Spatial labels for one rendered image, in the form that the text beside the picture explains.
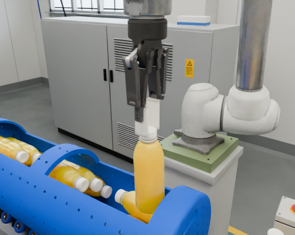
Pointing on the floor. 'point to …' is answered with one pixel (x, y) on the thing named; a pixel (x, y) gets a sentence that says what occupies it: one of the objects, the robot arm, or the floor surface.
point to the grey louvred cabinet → (53, 26)
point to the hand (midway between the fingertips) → (147, 117)
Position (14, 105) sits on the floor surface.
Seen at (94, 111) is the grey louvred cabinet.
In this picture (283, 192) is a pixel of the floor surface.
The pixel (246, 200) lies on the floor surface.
